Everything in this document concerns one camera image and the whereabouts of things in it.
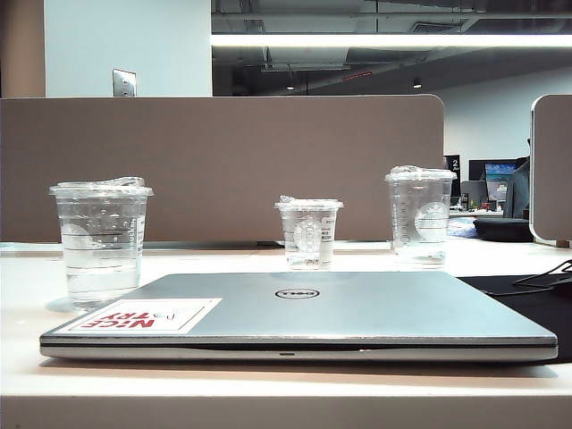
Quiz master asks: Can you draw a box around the clear plastic cup with lines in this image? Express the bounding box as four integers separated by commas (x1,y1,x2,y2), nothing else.
47,176,156,313

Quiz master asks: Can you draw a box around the small clear cup with label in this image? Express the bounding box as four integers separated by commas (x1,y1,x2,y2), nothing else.
273,194,345,272

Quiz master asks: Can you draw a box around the silver Dell laptop with sticker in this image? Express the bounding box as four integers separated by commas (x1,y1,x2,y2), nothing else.
38,271,559,361

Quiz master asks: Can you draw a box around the tall clear cup with logo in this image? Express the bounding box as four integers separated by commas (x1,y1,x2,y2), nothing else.
383,164,458,269

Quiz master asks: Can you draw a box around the wide brown desk partition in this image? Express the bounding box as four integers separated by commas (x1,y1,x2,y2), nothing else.
0,93,446,245

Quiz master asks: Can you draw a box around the black sign with number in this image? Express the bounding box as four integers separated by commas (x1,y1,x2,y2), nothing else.
446,155,461,198

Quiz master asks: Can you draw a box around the long ceiling light strip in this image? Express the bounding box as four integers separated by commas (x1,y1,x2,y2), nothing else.
210,34,572,47

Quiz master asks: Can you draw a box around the background computer monitor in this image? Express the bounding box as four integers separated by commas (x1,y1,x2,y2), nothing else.
484,163,515,201

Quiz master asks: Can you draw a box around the black round cushion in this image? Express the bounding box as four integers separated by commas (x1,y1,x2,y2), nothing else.
472,217,532,242

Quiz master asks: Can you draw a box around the background person in grey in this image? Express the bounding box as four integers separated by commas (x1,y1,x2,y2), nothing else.
504,156,532,220

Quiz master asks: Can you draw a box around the black mouse pad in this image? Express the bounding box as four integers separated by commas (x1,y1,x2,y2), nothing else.
458,273,572,358

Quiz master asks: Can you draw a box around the brown partition with white edge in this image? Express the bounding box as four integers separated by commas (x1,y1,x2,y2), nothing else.
529,93,572,245

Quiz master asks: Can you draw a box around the metal wall switch plate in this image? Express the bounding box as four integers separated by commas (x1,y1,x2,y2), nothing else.
112,68,137,97

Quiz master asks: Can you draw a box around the black laptop cable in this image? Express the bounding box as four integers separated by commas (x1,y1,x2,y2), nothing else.
516,257,572,291

